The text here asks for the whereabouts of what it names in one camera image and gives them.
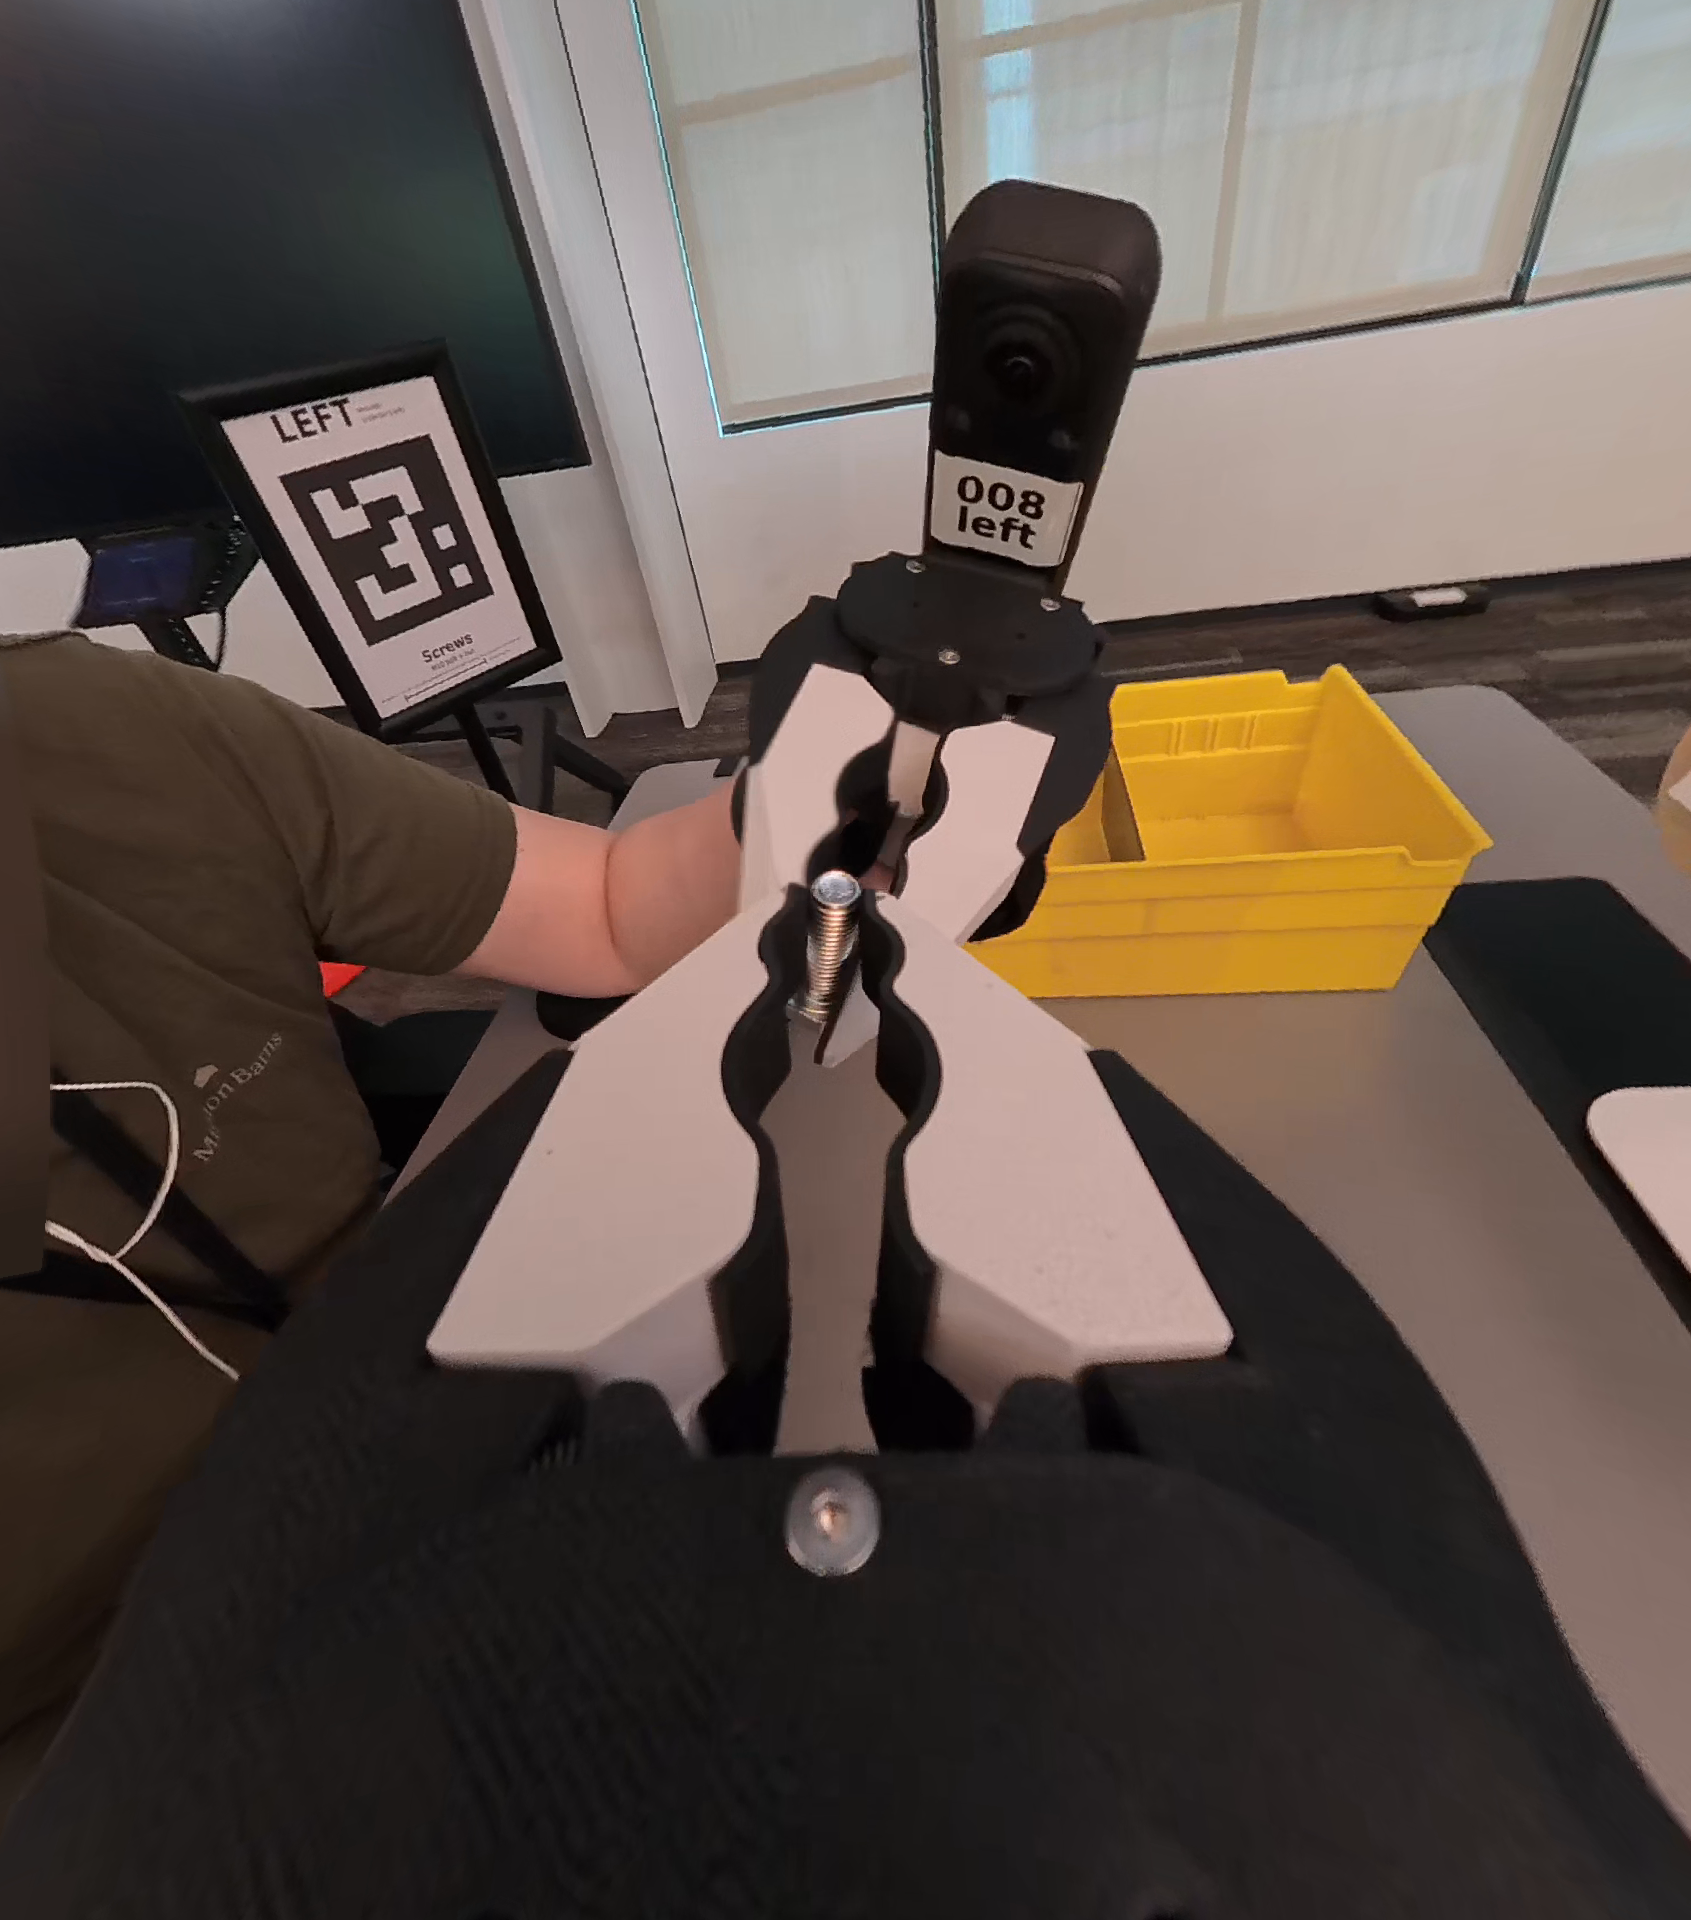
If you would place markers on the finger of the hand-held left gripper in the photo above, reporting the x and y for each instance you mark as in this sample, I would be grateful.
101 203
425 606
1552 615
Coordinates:
801 781
997 810

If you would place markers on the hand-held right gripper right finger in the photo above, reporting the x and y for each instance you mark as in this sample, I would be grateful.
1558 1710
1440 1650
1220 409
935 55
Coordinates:
1057 1201

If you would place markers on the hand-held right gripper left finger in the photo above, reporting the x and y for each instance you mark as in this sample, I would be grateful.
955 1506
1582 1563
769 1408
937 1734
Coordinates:
607 1201

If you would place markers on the steel hex bolt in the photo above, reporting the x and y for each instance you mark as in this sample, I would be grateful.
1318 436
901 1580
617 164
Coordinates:
831 945

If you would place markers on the yellow plastic bin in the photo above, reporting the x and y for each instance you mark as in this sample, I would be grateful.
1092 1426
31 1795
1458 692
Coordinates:
1236 931

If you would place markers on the small black floor device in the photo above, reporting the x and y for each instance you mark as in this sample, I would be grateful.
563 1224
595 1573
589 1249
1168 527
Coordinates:
1430 602

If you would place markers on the black framed marker sign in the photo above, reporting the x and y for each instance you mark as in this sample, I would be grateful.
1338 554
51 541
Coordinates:
381 524

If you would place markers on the frosted glass window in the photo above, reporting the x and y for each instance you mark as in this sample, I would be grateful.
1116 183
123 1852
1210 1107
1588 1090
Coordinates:
1310 180

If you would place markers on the small black screen device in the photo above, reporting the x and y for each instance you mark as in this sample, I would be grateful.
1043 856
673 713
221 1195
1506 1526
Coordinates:
141 579

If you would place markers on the large black wall screen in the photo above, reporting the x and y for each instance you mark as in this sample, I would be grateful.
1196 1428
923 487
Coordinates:
185 225

